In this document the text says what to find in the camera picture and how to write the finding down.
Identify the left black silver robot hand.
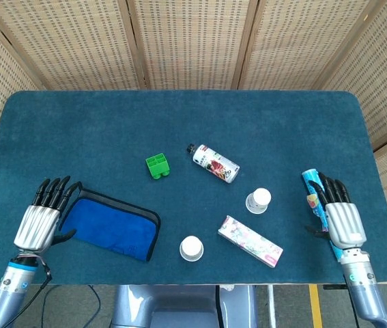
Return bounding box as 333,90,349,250
13,176,83,256

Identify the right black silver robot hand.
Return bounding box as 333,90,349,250
304,172,367,249

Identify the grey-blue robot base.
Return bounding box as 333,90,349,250
110,284,259,328

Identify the light blue printed tube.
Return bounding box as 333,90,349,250
301,169,344,262

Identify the blue folded towel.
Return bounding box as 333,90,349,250
59,180,162,263

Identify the teal table mat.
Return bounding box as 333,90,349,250
0,90,387,286

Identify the floral print carton box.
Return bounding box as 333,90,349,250
217,215,284,269

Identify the metal table leg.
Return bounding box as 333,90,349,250
266,285,278,328

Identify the green toy building block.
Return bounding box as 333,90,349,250
145,155,172,180

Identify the white printed drink bottle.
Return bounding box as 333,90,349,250
186,143,241,185

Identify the woven bamboo folding screen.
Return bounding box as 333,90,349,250
0,0,387,256

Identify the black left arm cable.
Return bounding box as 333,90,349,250
8,262,53,328

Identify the blue floor cable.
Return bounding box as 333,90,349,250
41,284,112,328

